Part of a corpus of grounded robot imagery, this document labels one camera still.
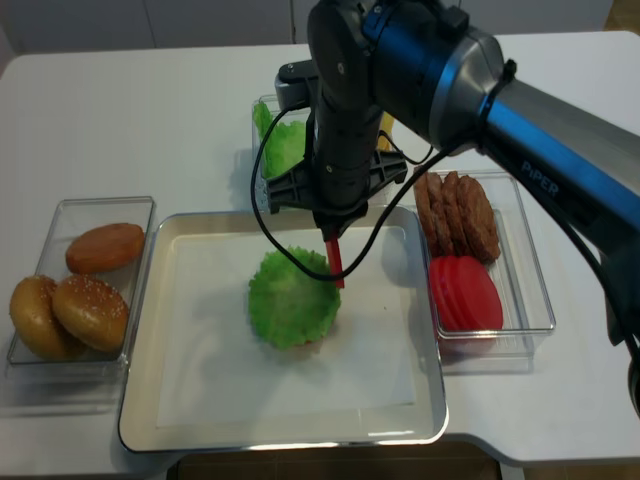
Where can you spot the clear patty tomato container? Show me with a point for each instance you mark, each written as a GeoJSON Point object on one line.
{"type": "Point", "coordinates": [528, 315]}

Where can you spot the sesame bun top left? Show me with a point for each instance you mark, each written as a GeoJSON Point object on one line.
{"type": "Point", "coordinates": [32, 315]}

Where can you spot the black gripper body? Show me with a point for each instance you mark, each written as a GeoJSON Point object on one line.
{"type": "Point", "coordinates": [341, 167]}

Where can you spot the green lettuce leaves in container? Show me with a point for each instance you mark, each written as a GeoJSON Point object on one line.
{"type": "Point", "coordinates": [286, 145]}

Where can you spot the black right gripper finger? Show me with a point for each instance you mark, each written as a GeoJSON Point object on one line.
{"type": "Point", "coordinates": [328, 229]}
{"type": "Point", "coordinates": [347, 219]}

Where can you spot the orange bun bottom half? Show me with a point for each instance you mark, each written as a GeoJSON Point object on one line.
{"type": "Point", "coordinates": [105, 248]}

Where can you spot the yellow cheese slices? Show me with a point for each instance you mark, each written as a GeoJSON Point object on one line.
{"type": "Point", "coordinates": [385, 133]}

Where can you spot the brown meat patties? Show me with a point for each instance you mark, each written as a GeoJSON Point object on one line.
{"type": "Point", "coordinates": [456, 217]}

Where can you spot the white metal-rimmed tray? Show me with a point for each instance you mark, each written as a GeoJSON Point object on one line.
{"type": "Point", "coordinates": [421, 422]}

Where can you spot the white paper tray liner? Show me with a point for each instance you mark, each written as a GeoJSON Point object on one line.
{"type": "Point", "coordinates": [217, 370]}

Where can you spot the clear plastic bun container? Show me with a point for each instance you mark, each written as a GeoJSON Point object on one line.
{"type": "Point", "coordinates": [71, 219]}

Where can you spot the red tomato slice stack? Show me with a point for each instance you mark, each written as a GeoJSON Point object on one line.
{"type": "Point", "coordinates": [465, 295]}

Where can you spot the clear lettuce cheese container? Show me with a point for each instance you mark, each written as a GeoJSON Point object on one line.
{"type": "Point", "coordinates": [261, 182]}

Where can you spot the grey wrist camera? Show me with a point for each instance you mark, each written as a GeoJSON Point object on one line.
{"type": "Point", "coordinates": [296, 85]}

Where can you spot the sesame bun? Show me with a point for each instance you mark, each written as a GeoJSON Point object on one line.
{"type": "Point", "coordinates": [92, 311]}
{"type": "Point", "coordinates": [32, 315]}

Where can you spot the green lettuce leaf on bun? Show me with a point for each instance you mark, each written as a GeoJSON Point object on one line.
{"type": "Point", "coordinates": [287, 308]}

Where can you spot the sesame bun top right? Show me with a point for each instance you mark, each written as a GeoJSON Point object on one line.
{"type": "Point", "coordinates": [92, 311]}

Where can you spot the black blue robot arm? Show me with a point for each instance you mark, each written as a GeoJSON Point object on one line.
{"type": "Point", "coordinates": [425, 65]}

